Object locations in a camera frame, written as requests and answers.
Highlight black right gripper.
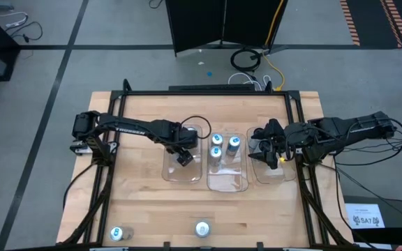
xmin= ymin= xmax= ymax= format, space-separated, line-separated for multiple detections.
xmin=248 ymin=117 xmax=308 ymax=171

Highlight black aluminium table frame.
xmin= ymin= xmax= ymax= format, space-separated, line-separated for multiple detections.
xmin=59 ymin=79 xmax=355 ymax=251

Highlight thin black cable with plug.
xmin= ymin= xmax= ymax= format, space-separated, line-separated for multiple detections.
xmin=4 ymin=20 xmax=44 ymax=44

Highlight orange striped black floor mat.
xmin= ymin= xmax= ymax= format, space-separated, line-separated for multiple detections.
xmin=338 ymin=0 xmax=402 ymax=50

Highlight long black bar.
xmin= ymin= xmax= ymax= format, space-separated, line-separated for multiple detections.
xmin=168 ymin=84 xmax=257 ymax=93

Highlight coiled black cable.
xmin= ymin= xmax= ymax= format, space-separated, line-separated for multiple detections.
xmin=230 ymin=47 xmax=262 ymax=73

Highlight silver blue Red Bull can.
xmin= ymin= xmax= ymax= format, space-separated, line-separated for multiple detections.
xmin=209 ymin=146 xmax=223 ymax=168
xmin=210 ymin=133 xmax=225 ymax=149
xmin=108 ymin=225 xmax=135 ymax=243
xmin=227 ymin=135 xmax=242 ymax=158

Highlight white SA7 sign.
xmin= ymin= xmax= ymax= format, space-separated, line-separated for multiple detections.
xmin=345 ymin=203 xmax=386 ymax=230

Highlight white Celsius can black lid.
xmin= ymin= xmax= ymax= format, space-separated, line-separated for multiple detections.
xmin=248 ymin=127 xmax=267 ymax=155

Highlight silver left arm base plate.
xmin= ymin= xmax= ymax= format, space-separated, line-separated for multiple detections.
xmin=69 ymin=139 xmax=92 ymax=157

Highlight black cabinet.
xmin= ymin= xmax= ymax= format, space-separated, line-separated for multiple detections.
xmin=342 ymin=194 xmax=402 ymax=245

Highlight thin white cable with plug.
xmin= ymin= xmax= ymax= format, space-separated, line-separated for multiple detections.
xmin=0 ymin=11 xmax=30 ymax=29

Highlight clear plastic bin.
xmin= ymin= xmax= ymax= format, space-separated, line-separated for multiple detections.
xmin=206 ymin=132 xmax=250 ymax=193
xmin=161 ymin=124 xmax=204 ymax=185
xmin=246 ymin=125 xmax=298 ymax=185

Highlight yellow cable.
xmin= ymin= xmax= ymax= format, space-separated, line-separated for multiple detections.
xmin=262 ymin=0 xmax=286 ymax=92

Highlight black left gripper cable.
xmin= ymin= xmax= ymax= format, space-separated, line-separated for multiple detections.
xmin=180 ymin=115 xmax=212 ymax=139

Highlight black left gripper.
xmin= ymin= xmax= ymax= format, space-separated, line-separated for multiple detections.
xmin=158 ymin=120 xmax=200 ymax=167

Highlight black folding divider panel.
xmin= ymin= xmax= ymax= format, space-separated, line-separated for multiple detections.
xmin=165 ymin=0 xmax=290 ymax=56

